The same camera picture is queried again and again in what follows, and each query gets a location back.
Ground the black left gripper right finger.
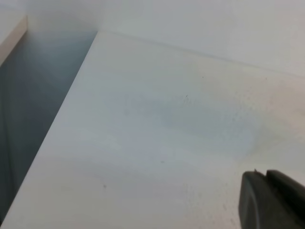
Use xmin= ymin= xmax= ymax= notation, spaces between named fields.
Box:
xmin=266 ymin=170 xmax=305 ymax=191

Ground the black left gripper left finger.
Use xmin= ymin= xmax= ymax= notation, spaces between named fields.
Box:
xmin=238 ymin=170 xmax=305 ymax=229

